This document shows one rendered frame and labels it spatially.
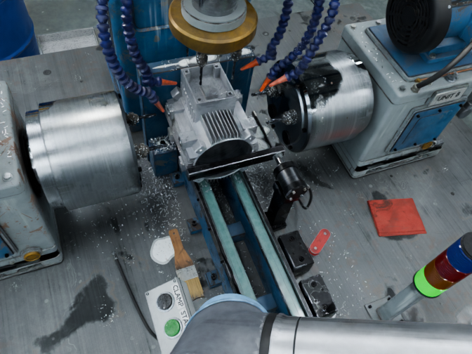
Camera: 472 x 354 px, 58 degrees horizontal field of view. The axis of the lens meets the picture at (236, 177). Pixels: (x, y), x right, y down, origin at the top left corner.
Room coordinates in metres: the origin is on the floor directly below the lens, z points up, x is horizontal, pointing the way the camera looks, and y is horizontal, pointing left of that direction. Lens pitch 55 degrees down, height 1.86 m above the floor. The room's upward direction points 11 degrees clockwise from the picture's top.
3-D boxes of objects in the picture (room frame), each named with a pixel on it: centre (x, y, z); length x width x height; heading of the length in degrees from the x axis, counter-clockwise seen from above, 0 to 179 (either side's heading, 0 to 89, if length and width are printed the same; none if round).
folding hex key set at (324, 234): (0.56, -0.26, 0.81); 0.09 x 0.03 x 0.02; 154
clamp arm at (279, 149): (0.62, 0.00, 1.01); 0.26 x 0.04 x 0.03; 120
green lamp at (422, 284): (0.39, -0.44, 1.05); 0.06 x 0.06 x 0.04
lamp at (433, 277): (0.39, -0.44, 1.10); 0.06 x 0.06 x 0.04
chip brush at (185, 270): (0.42, 0.09, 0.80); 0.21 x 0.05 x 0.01; 30
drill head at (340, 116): (0.88, -0.20, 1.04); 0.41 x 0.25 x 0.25; 120
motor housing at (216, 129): (0.71, 0.09, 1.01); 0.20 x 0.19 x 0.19; 30
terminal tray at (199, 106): (0.74, 0.11, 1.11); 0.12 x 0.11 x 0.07; 30
